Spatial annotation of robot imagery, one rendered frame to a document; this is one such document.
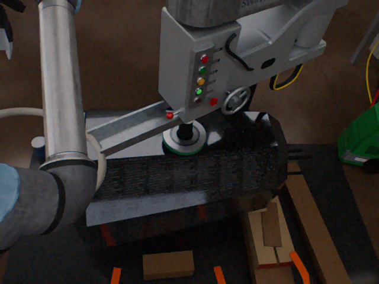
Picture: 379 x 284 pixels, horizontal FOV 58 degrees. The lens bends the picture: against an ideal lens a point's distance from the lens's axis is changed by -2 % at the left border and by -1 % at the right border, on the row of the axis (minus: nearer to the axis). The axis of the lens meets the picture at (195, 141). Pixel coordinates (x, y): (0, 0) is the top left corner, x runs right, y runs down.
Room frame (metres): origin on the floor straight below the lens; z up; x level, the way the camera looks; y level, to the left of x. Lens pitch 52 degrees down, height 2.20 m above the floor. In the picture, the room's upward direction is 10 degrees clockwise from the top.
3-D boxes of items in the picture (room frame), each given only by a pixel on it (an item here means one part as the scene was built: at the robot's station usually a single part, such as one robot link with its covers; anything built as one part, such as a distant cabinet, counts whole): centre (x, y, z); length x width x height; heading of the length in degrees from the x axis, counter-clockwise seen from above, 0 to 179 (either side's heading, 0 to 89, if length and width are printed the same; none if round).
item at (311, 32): (1.52, -0.42, 1.32); 0.19 x 0.19 x 0.20
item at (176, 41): (1.13, 0.00, 1.30); 0.36 x 0.22 x 0.45; 133
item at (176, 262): (0.67, 0.03, 0.07); 0.30 x 0.12 x 0.12; 106
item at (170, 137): (1.07, 0.06, 0.85); 0.21 x 0.21 x 0.01
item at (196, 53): (0.94, 0.03, 1.35); 0.08 x 0.03 x 0.28; 133
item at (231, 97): (1.07, -0.11, 1.18); 0.15 x 0.10 x 0.15; 133
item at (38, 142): (1.33, 1.10, 0.08); 0.10 x 0.10 x 0.13
